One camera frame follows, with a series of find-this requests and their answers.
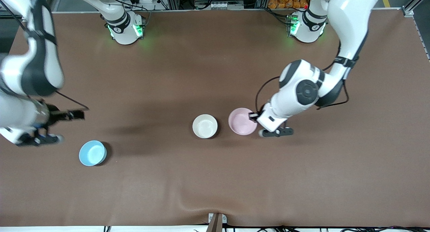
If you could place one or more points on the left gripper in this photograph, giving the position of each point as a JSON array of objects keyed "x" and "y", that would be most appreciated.
[{"x": 252, "y": 116}]

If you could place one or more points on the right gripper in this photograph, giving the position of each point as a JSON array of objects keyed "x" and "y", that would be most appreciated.
[{"x": 57, "y": 116}]

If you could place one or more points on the pink bowl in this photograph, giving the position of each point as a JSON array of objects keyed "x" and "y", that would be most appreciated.
[{"x": 240, "y": 121}]

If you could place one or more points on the light blue bowl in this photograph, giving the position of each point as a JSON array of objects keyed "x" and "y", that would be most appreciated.
[{"x": 91, "y": 153}]

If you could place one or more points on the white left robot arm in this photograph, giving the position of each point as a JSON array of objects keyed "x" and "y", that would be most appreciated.
[{"x": 304, "y": 90}]

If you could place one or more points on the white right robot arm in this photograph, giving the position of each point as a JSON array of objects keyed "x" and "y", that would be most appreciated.
[{"x": 40, "y": 70}]

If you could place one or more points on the white bowl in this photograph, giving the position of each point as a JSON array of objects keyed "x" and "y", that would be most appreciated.
[{"x": 205, "y": 126}]

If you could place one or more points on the brown table cloth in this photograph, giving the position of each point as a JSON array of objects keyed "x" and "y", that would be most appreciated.
[{"x": 215, "y": 178}]

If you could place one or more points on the brown wooden bar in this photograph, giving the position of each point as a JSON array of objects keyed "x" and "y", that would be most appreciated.
[{"x": 215, "y": 225}]

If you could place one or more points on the silver metal clamp bracket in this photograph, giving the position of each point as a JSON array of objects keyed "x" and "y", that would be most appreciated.
[{"x": 224, "y": 218}]

